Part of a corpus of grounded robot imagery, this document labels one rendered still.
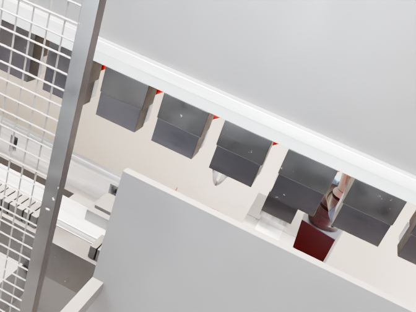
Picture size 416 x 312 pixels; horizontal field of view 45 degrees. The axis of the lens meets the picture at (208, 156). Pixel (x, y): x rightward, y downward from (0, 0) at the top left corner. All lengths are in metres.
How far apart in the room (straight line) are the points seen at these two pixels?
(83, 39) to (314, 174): 0.90
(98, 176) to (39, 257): 0.84
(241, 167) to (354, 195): 0.33
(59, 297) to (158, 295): 0.93
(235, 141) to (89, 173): 0.54
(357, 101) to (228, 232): 0.42
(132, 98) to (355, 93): 0.68
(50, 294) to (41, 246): 1.19
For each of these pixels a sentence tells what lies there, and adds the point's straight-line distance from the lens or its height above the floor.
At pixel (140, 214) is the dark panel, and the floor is 1.26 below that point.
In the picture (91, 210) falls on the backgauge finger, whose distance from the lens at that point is 1.45.
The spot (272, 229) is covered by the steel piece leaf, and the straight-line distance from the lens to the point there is 1.68.
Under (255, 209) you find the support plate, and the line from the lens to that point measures 1.75.
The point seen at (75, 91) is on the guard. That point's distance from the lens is 0.73.
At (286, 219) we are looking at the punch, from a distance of 1.55.
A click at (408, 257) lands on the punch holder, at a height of 1.19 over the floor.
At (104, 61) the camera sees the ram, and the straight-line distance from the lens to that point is 1.55.
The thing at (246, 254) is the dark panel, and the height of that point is 1.29.
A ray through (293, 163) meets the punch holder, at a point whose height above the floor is 1.30.
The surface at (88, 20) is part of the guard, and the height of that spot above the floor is 1.69.
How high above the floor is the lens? 1.88
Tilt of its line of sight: 27 degrees down
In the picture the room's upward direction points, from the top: 20 degrees clockwise
